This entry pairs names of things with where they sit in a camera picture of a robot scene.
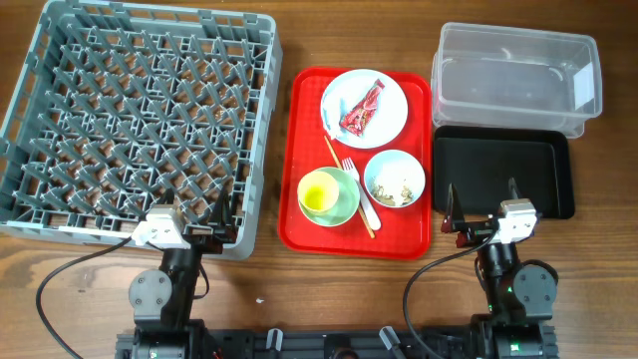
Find rice and nut leftovers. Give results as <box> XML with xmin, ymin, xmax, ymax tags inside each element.
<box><xmin>372</xmin><ymin>167</ymin><xmax>413</xmax><ymax>207</ymax></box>

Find light blue bowl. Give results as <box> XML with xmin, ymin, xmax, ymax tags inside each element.
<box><xmin>364</xmin><ymin>150</ymin><xmax>427</xmax><ymax>208</ymax></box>

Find yellow plastic cup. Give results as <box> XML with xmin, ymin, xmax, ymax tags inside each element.
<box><xmin>297</xmin><ymin>171</ymin><xmax>339</xmax><ymax>214</ymax></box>

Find light green bowl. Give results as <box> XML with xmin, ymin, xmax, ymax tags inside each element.
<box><xmin>298</xmin><ymin>167</ymin><xmax>360</xmax><ymax>227</ymax></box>

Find light blue round plate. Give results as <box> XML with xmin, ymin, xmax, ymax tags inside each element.
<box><xmin>320</xmin><ymin>69</ymin><xmax>408</xmax><ymax>149</ymax></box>

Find red snack wrapper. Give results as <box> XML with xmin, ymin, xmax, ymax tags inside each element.
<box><xmin>339</xmin><ymin>79</ymin><xmax>385</xmax><ymax>137</ymax></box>

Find white napkin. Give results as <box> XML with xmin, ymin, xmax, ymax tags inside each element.
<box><xmin>322</xmin><ymin>97</ymin><xmax>343</xmax><ymax>140</ymax></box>

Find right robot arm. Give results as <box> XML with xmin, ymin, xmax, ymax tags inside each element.
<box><xmin>442</xmin><ymin>179</ymin><xmax>559</xmax><ymax>359</ymax></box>

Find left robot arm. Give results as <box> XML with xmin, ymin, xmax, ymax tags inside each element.
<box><xmin>116</xmin><ymin>189</ymin><xmax>237</xmax><ymax>359</ymax></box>

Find grey plastic dishwasher rack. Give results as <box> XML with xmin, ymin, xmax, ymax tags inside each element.
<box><xmin>1</xmin><ymin>1</ymin><xmax>283</xmax><ymax>260</ymax></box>

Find black plastic tray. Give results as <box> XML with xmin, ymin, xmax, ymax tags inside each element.
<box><xmin>433</xmin><ymin>126</ymin><xmax>575</xmax><ymax>219</ymax></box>

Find red plastic serving tray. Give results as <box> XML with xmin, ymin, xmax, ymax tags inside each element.
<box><xmin>278</xmin><ymin>67</ymin><xmax>432</xmax><ymax>260</ymax></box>

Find wooden chopstick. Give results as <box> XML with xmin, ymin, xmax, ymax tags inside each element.
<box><xmin>323</xmin><ymin>135</ymin><xmax>376</xmax><ymax>239</ymax></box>

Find clear plastic bin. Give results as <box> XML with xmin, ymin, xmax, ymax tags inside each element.
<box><xmin>431</xmin><ymin>22</ymin><xmax>603</xmax><ymax>139</ymax></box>

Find white plastic fork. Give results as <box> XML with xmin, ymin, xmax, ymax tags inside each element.
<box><xmin>342</xmin><ymin>158</ymin><xmax>381</xmax><ymax>231</ymax></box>

